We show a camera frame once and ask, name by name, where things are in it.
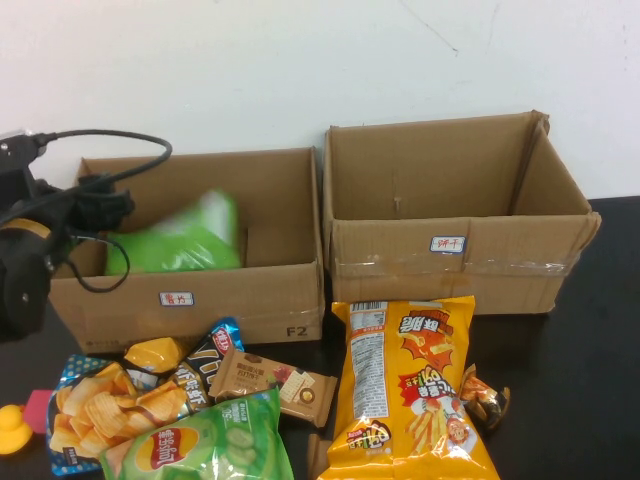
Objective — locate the cardboard box marked F2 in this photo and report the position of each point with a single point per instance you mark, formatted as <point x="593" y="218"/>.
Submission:
<point x="250" y="300"/>

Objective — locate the yellow rubber duck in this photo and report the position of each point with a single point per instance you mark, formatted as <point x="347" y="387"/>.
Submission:
<point x="15" y="430"/>

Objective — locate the cardboard box with taped front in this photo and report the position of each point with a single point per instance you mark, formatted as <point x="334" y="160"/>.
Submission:
<point x="450" y="280"/>

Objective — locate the brown biscuit package with print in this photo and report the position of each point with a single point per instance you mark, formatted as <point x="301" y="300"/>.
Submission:
<point x="260" y="380"/>

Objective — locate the pink block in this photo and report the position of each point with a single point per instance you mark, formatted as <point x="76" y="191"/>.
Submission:
<point x="40" y="407"/>

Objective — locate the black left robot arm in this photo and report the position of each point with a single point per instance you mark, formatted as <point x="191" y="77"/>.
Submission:
<point x="20" y="280"/>

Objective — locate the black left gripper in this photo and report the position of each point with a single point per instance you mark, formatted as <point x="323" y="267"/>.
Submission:
<point x="65" y="210"/>

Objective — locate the yellow crumpled snack packet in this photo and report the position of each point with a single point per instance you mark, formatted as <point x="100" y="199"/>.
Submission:
<point x="155" y="352"/>

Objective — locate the blue dotted ridged chips bag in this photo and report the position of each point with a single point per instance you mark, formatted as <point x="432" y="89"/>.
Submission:
<point x="90" y="410"/>

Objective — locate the green Lays cucumber chips bag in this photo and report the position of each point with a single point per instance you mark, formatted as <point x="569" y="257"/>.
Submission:
<point x="200" y="445"/>

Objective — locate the green snack bag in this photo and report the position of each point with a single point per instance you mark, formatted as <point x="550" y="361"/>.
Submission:
<point x="190" y="245"/>

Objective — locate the small orange brown candy wrapper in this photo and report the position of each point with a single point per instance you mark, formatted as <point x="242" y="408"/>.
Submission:
<point x="482" y="400"/>

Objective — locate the plain brown biscuit package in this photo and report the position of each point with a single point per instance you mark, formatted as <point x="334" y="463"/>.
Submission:
<point x="317" y="455"/>

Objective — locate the black shrimp chips bag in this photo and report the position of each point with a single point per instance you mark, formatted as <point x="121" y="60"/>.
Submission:
<point x="200" y="380"/>

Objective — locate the large yellow fries snack bag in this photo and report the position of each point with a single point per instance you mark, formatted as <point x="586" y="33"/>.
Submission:
<point x="425" y="390"/>

